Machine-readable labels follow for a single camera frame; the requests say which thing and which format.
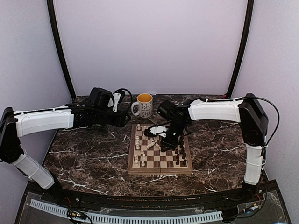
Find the wooden chess board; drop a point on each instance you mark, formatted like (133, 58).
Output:
(153, 161)

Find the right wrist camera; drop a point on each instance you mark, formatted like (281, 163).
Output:
(166, 109)

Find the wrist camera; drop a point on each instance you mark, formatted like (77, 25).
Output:
(166, 109)
(99, 97)

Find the white cable duct strip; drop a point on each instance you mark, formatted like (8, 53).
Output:
(125, 218)

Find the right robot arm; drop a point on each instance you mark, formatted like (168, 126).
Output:
(246, 111)

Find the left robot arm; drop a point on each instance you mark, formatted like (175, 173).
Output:
(16, 125)

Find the black frame post left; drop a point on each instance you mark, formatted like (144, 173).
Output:
(59, 48)

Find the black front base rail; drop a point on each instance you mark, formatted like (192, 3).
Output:
(84, 197)

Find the white chess queen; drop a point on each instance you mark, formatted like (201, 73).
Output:
(151, 144)

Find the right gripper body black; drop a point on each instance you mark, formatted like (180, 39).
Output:
(178, 129)

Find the yellow inside patterned mug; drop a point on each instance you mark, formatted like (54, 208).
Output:
(143, 107)

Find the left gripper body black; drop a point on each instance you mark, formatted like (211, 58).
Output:
(101, 117)

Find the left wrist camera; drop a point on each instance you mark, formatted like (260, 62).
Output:
(99, 97)

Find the black frame post right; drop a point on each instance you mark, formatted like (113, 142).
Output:
(242, 46)

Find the black frame post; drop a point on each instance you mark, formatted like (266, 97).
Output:
(59, 48)
(242, 46)

